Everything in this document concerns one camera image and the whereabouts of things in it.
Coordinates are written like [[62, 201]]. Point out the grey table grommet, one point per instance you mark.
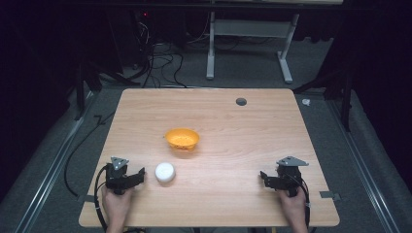
[[241, 101]]

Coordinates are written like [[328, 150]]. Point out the white round lid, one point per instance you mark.
[[165, 172]]

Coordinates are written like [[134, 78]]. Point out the orange plastic bowl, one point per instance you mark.
[[182, 138]]

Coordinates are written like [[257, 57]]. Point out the black metal stand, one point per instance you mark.
[[340, 87]]

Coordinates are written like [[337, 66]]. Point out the small white floor object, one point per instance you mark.
[[306, 102]]

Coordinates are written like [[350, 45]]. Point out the person's right hand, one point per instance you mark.
[[293, 207]]

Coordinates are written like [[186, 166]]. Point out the black tripod stand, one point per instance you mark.
[[89, 81]]

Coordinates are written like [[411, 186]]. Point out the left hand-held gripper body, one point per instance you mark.
[[117, 176]]

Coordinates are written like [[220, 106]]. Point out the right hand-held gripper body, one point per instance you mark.
[[289, 176]]

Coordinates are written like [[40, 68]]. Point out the white desk frame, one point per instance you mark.
[[249, 42]]

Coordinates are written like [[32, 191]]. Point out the grey tape piece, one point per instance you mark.
[[329, 195], [85, 198]]

